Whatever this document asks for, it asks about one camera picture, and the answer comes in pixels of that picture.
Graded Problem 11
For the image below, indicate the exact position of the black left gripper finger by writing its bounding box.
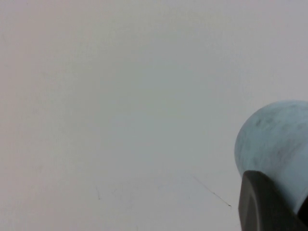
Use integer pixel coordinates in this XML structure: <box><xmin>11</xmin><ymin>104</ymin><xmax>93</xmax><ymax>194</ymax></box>
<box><xmin>237</xmin><ymin>170</ymin><xmax>308</xmax><ymax>231</ymax></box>

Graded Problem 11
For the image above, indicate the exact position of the light blue plastic cup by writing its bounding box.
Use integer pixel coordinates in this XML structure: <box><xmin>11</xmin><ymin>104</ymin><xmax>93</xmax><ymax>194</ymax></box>
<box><xmin>235</xmin><ymin>100</ymin><xmax>308</xmax><ymax>215</ymax></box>

